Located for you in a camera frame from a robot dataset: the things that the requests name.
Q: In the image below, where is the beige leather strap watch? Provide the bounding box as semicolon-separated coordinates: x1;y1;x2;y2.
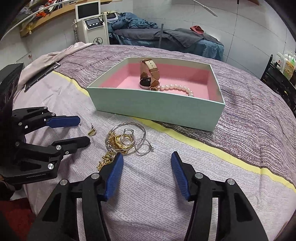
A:
139;59;160;91

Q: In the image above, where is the white beauty machine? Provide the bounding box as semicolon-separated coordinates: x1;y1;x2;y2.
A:
73;1;109;45

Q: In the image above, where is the white floor lamp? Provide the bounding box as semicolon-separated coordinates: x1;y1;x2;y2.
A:
193;0;218;17

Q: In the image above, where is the large silver bangle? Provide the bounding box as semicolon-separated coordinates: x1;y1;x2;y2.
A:
105;122;154;156

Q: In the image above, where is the white pearl bracelet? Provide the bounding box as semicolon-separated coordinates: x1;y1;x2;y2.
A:
159;83;194;98

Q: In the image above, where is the mint box pink lining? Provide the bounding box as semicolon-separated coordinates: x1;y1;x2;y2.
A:
87;57;225;132

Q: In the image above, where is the yellow green bottle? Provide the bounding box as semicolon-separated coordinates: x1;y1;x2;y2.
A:
282;57;295;80

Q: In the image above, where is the wooden wall shelf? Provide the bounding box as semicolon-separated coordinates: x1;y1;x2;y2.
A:
19;0;112;38

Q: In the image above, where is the purple knit bed blanket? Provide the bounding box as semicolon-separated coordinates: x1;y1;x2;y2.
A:
53;44;296;176

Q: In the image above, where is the red cloth on bed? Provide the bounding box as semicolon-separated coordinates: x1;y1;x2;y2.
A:
190;26;204;35

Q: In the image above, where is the black tablet on bed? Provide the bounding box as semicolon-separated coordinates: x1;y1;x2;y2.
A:
24;62;61;92

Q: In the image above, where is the gold chain jewelry pile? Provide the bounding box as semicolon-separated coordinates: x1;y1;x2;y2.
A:
96;131;135;171

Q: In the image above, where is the black shelf cart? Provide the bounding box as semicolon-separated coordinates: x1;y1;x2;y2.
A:
260;54;295;113

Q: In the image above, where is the gold leaf earring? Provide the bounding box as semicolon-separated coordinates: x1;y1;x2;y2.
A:
88;125;96;137

